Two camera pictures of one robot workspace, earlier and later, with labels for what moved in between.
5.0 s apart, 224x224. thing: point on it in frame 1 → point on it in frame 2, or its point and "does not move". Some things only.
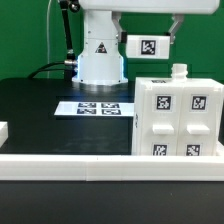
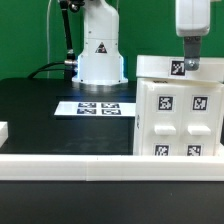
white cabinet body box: x=177 y=115 does not move
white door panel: x=199 y=121 does not move
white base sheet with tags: x=96 y=108 does not move
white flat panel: x=84 y=167 does not move
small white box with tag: x=148 y=46 → x=157 y=66
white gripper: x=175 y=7 → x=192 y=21
